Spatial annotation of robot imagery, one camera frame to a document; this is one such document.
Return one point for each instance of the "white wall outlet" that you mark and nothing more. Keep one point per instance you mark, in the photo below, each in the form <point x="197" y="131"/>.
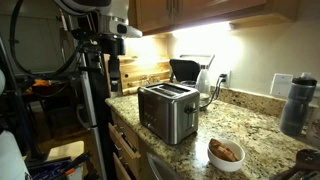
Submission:
<point x="229" y="84"/>

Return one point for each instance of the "wooden cutting board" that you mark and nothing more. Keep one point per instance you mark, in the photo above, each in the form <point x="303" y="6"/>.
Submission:
<point x="143" y="75"/>

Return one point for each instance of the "clear glass bottle silver cap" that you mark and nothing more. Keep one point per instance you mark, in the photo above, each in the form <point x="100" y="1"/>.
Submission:
<point x="203" y="83"/>

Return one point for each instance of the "white rounded housing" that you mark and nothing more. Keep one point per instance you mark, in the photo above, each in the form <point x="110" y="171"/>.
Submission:
<point x="10" y="156"/>

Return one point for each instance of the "blue and black tool clutter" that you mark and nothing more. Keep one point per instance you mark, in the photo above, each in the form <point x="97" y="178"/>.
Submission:
<point x="56" y="166"/>

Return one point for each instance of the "wooden drawer cabinet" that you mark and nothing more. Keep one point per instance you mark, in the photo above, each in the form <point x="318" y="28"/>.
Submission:
<point x="126" y="143"/>

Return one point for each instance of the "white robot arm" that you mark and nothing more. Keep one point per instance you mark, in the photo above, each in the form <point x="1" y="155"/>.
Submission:
<point x="116" y="10"/>

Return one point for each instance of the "grey sports bottle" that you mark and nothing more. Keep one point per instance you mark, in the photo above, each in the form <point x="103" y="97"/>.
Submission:
<point x="296" y="106"/>

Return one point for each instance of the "small orange object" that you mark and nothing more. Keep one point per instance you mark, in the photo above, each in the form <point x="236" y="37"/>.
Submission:
<point x="41" y="82"/>

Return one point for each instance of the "wooden stool top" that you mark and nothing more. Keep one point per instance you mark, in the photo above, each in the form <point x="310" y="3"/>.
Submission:
<point x="65" y="150"/>

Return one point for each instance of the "stainless steel toaster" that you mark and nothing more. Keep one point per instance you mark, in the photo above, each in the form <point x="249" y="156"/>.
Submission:
<point x="166" y="113"/>

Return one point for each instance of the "black stand pole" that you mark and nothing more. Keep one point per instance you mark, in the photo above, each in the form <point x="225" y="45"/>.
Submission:
<point x="105" y="143"/>

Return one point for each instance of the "under-cabinet light strip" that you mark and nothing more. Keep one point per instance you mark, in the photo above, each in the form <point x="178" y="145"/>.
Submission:
<point x="200" y="30"/>

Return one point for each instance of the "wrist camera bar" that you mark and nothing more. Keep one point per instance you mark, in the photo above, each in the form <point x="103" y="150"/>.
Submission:
<point x="133" y="30"/>

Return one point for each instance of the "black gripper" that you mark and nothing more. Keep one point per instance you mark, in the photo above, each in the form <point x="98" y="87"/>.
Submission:
<point x="111" y="45"/>

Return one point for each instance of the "black round utensil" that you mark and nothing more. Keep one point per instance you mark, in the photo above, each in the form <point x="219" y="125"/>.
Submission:
<point x="308" y="158"/>

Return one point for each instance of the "white ceramic bowl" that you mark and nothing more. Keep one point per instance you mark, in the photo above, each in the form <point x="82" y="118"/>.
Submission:
<point x="226" y="165"/>

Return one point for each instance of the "white switch plate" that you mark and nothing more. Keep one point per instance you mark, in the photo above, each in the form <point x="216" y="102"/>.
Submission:
<point x="281" y="85"/>

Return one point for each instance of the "black coffee maker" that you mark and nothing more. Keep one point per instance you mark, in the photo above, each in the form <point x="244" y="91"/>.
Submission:
<point x="183" y="70"/>

